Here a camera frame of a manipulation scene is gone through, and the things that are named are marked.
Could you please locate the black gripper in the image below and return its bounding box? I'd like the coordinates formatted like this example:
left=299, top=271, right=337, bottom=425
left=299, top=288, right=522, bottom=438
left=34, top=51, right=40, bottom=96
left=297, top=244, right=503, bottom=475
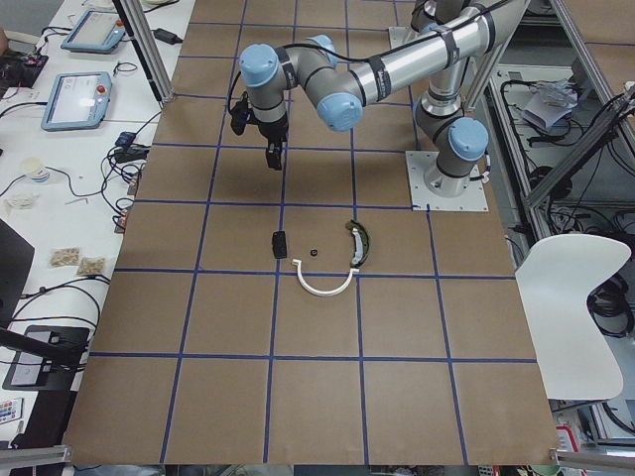
left=257, top=116, right=289, bottom=171

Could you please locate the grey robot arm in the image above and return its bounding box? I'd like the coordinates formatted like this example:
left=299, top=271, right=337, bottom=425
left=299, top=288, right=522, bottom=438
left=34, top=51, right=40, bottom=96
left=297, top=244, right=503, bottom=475
left=229, top=1, right=526, bottom=198

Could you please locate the black rectangular part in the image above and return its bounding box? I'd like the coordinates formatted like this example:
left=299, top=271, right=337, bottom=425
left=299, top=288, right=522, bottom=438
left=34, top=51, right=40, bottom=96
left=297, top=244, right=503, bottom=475
left=272, top=230, right=288, bottom=260

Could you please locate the white curved plastic part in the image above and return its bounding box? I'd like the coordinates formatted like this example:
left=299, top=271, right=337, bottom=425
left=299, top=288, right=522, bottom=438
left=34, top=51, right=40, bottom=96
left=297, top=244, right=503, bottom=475
left=292, top=259, right=359, bottom=298

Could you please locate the black power adapter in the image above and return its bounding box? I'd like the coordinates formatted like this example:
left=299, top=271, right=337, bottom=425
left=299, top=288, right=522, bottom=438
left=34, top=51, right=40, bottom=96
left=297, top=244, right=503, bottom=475
left=153, top=28, right=183, bottom=45

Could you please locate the lower blue teach pendant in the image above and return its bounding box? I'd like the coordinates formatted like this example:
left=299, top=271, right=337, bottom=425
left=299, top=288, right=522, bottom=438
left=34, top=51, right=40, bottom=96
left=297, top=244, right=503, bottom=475
left=41, top=71, right=112, bottom=132

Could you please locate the blue teach pendant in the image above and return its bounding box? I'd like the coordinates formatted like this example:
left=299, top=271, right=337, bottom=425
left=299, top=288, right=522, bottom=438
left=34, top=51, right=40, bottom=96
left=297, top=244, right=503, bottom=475
left=61, top=10, right=126, bottom=55
left=41, top=71, right=112, bottom=132

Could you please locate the upper blue teach pendant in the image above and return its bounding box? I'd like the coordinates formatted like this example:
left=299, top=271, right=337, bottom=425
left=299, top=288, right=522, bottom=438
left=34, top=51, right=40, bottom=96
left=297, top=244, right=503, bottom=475
left=61, top=10, right=126, bottom=55

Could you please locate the white paper cup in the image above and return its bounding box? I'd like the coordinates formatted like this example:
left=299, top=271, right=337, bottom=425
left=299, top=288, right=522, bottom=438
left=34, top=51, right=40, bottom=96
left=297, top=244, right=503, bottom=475
left=20, top=157, right=51, bottom=183

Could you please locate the white chair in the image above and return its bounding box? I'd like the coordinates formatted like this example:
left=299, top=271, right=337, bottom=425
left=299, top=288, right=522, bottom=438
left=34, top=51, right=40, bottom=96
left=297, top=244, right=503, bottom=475
left=516, top=234, right=631, bottom=401

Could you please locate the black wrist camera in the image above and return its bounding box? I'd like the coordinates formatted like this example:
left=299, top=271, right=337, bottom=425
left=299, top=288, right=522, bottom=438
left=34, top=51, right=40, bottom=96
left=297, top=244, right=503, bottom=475
left=229, top=98, right=250, bottom=136

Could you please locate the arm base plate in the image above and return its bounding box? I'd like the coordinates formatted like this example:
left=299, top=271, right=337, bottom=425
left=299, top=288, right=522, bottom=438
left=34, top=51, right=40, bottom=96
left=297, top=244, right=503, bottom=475
left=406, top=151, right=489, bottom=212

